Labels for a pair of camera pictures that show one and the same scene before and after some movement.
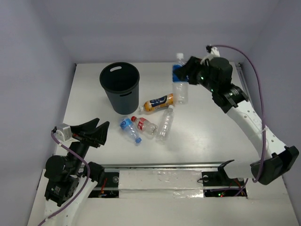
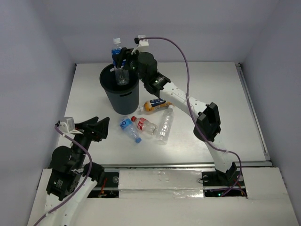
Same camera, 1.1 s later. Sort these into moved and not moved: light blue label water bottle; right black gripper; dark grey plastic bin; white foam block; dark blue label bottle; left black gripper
Moved: right black gripper; dark blue label bottle
Not moved: light blue label water bottle; dark grey plastic bin; white foam block; left black gripper
